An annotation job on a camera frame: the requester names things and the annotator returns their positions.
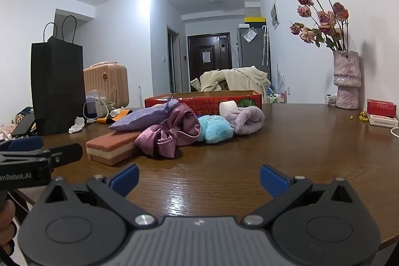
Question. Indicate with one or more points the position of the light blue plush toy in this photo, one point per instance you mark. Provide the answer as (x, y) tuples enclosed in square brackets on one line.
[(215, 129)]

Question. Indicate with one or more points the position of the brown and pink striped sponge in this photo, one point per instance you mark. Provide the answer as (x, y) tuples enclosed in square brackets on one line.
[(109, 144)]

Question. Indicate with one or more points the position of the grey door frame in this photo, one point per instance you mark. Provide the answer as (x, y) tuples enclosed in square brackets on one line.
[(173, 60)]

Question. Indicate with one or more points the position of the small white tube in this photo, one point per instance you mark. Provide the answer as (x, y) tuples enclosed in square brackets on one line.
[(116, 112)]

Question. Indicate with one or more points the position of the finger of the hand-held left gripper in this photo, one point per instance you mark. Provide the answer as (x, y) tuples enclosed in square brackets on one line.
[(26, 144), (67, 153)]

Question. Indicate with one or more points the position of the wall picture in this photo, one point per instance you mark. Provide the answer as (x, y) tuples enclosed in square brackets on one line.
[(274, 15)]

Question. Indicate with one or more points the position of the small white box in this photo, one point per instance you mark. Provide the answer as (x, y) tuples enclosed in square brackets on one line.
[(383, 121)]

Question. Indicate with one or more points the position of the dark pouch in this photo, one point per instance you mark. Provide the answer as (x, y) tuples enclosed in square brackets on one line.
[(23, 125)]

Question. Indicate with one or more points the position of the person's left hand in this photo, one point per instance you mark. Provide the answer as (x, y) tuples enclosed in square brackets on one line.
[(6, 222)]

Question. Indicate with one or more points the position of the dried pink roses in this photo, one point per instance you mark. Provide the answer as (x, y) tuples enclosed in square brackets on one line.
[(325, 19)]

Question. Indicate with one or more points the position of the black paper bag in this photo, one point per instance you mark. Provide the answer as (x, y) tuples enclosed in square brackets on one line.
[(56, 82)]

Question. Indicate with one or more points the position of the dark brown door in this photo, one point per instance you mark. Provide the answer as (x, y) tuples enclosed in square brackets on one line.
[(209, 57)]

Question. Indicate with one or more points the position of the orange cloth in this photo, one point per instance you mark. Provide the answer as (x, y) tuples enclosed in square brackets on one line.
[(123, 114)]

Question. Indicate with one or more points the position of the red cardboard box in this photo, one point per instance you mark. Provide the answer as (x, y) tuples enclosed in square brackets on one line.
[(205, 102)]

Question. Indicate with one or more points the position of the grey cabinet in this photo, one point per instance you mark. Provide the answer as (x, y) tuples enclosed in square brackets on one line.
[(251, 57)]

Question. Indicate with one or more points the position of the small white bottle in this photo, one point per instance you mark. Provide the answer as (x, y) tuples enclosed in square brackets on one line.
[(331, 98)]

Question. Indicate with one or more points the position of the pink suitcase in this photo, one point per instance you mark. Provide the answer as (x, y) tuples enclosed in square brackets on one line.
[(106, 82)]

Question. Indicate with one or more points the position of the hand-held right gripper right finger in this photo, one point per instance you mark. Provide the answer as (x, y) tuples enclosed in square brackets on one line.
[(274, 180)]

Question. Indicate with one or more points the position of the yellow dried flower bits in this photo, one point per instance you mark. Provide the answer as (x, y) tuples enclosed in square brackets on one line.
[(361, 116)]

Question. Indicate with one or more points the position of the white crumpled sock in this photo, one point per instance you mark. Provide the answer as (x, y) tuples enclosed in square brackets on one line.
[(77, 125)]

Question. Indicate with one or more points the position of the beige coat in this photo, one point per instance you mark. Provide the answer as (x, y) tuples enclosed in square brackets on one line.
[(243, 79)]

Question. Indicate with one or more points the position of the lavender towel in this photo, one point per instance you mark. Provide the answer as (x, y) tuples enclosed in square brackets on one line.
[(246, 121)]

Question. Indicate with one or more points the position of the purple satin bow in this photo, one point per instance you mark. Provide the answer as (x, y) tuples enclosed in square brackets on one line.
[(174, 132)]

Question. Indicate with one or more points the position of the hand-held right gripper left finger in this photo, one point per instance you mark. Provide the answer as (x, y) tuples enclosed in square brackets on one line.
[(124, 180)]

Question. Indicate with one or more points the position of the paper sheet on refrigerator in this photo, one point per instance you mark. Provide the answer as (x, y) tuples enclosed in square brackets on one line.
[(250, 34)]

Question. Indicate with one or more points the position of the clear umbrella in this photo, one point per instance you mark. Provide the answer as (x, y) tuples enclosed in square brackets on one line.
[(265, 44)]

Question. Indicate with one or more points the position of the blue and white packet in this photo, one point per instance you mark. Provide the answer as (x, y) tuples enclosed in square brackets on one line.
[(93, 105)]

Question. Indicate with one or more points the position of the pink textured vase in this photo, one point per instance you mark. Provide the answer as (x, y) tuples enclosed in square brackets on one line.
[(347, 79)]

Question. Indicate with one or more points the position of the yellow box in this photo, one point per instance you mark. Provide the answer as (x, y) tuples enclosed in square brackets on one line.
[(254, 19)]

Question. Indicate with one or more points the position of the lavender fabric pouch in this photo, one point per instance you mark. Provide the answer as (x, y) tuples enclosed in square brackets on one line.
[(140, 119)]

